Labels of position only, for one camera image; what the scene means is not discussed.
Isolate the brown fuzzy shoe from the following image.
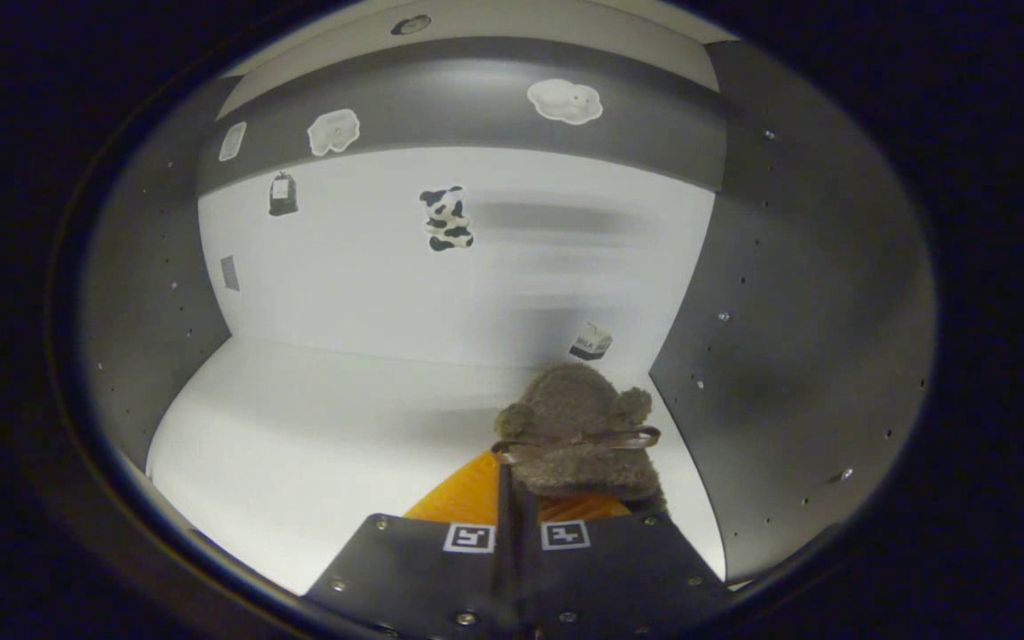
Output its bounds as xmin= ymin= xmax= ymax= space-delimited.
xmin=492 ymin=360 xmax=666 ymax=518

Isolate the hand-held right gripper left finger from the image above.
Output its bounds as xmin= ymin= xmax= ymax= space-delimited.
xmin=303 ymin=449 xmax=517 ymax=636

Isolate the white and grey shoe cabinet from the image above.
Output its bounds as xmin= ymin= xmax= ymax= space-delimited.
xmin=76 ymin=0 xmax=938 ymax=596

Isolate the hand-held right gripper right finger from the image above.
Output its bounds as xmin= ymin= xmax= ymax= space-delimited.
xmin=516 ymin=493 xmax=737 ymax=636

